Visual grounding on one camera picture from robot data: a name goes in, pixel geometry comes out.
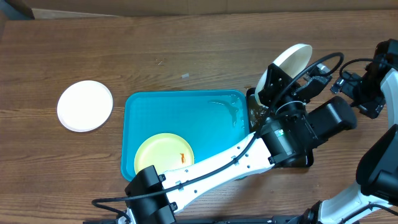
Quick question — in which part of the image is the yellow plate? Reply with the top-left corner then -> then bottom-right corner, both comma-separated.
134,133 -> 195,174

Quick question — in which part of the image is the white plate with stain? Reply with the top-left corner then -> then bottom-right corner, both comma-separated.
57,80 -> 113,133

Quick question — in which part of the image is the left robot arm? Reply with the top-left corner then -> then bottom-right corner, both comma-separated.
120,63 -> 357,223

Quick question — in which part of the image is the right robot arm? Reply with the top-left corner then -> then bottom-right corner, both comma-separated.
290,39 -> 397,224

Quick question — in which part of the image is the black water tray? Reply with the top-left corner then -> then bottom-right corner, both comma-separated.
246,88 -> 314,168

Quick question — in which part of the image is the teal plastic tray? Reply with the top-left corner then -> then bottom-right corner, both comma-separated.
121,90 -> 250,181

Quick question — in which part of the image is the cardboard panel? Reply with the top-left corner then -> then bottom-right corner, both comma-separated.
24,0 -> 397,16

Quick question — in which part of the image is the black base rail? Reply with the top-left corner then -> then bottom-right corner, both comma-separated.
82,215 -> 304,224

